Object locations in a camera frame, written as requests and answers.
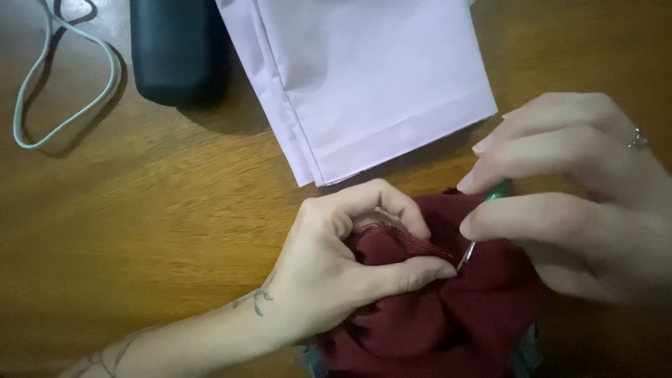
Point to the maroon fabric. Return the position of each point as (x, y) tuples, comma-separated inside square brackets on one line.
[(472, 315)]

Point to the folded pink fabric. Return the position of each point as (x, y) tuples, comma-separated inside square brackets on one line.
[(367, 78)]

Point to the black case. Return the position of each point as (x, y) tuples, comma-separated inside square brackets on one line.
[(178, 47)]

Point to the grey-green elastic band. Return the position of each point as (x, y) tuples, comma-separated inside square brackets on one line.
[(115, 71)]

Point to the person's right hand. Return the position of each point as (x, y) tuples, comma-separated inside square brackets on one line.
[(603, 210)]

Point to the person's left hand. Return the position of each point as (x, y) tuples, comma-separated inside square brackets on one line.
[(315, 267)]

